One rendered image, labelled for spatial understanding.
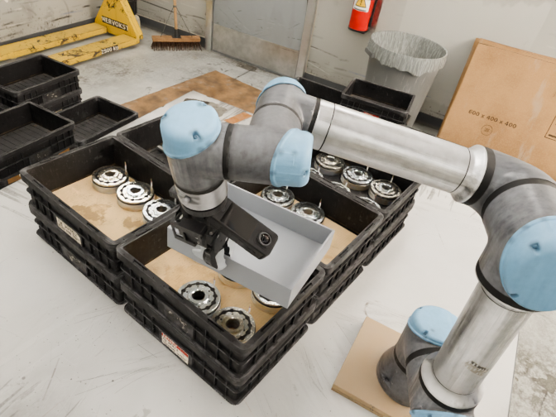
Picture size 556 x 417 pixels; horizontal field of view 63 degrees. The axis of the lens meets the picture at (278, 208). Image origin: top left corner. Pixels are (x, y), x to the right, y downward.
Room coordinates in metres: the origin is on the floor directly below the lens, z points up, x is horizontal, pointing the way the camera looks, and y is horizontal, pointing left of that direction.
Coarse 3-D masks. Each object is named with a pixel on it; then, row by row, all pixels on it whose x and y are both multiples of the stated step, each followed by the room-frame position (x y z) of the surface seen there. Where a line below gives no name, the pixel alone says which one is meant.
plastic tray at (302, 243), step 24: (240, 192) 0.80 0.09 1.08; (264, 216) 0.77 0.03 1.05; (288, 216) 0.75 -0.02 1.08; (168, 240) 0.63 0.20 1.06; (288, 240) 0.71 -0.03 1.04; (312, 240) 0.73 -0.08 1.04; (240, 264) 0.57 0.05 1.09; (264, 264) 0.63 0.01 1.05; (288, 264) 0.64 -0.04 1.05; (312, 264) 0.62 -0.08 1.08; (264, 288) 0.55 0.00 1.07; (288, 288) 0.53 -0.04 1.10
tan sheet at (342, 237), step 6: (324, 222) 1.06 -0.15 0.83; (330, 222) 1.06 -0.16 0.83; (336, 228) 1.03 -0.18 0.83; (342, 228) 1.04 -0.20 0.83; (336, 234) 1.01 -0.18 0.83; (342, 234) 1.01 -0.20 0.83; (348, 234) 1.02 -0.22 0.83; (354, 234) 1.02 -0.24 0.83; (336, 240) 0.98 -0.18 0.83; (342, 240) 0.99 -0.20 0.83; (348, 240) 0.99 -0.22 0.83; (330, 246) 0.95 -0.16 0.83; (336, 246) 0.96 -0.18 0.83; (342, 246) 0.96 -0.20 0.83; (330, 252) 0.93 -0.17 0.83; (336, 252) 0.93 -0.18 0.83; (324, 258) 0.90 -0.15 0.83; (330, 258) 0.90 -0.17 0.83
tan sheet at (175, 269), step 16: (160, 256) 0.80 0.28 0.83; (176, 256) 0.81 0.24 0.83; (160, 272) 0.75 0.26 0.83; (176, 272) 0.76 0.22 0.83; (192, 272) 0.77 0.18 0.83; (208, 272) 0.78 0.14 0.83; (176, 288) 0.71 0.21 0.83; (224, 288) 0.74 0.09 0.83; (224, 304) 0.69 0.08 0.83; (240, 304) 0.69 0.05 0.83; (256, 320) 0.66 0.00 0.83
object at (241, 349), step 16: (160, 224) 0.81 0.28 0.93; (128, 240) 0.74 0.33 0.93; (128, 256) 0.69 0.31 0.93; (144, 272) 0.65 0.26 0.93; (320, 272) 0.75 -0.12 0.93; (160, 288) 0.63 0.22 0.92; (304, 288) 0.69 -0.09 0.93; (176, 304) 0.60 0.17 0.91; (192, 304) 0.59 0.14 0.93; (208, 320) 0.56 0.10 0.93; (224, 336) 0.53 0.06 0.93; (256, 336) 0.54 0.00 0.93; (240, 352) 0.51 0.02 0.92
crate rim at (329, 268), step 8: (312, 176) 1.14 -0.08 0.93; (232, 184) 1.03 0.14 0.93; (320, 184) 1.11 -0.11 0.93; (328, 184) 1.11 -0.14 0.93; (336, 192) 1.08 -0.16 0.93; (352, 200) 1.05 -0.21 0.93; (368, 208) 1.03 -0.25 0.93; (376, 224) 0.96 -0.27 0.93; (368, 232) 0.92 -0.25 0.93; (352, 240) 0.88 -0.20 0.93; (360, 240) 0.89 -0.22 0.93; (344, 248) 0.84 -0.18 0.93; (352, 248) 0.86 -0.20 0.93; (336, 256) 0.81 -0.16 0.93; (344, 256) 0.82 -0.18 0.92; (320, 264) 0.77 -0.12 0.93; (328, 264) 0.78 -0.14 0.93; (336, 264) 0.79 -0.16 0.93; (328, 272) 0.77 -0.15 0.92
